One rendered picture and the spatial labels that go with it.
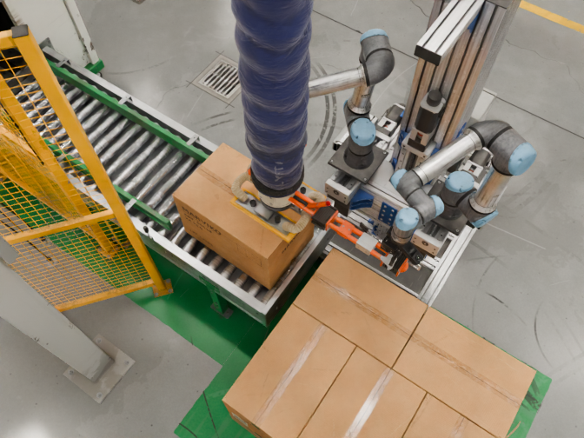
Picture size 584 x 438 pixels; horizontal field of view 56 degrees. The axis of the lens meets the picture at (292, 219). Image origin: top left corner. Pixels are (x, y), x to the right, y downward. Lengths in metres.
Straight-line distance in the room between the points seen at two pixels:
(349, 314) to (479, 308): 1.05
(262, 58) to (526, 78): 3.45
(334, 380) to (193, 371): 0.97
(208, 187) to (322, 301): 0.84
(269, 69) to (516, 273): 2.58
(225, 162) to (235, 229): 0.40
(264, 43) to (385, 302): 1.73
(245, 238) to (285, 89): 1.04
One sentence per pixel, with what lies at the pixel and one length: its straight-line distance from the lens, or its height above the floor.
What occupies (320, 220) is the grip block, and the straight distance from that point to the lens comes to 2.31.
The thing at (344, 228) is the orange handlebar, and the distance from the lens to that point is 2.30.
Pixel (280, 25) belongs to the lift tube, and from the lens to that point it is 1.59.
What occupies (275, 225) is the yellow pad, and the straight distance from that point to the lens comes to 2.43.
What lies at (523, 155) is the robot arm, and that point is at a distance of 2.14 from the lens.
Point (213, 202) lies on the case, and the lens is 2.74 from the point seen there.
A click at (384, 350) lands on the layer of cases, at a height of 0.54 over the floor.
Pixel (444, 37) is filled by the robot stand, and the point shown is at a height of 2.03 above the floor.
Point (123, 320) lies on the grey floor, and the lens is 3.61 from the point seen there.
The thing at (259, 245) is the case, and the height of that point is 0.95.
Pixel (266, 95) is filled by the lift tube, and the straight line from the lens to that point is 1.77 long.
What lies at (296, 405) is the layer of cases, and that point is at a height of 0.54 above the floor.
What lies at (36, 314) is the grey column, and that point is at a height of 1.03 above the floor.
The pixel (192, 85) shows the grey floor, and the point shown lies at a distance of 4.52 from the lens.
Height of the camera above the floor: 3.28
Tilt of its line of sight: 61 degrees down
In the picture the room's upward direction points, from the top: straight up
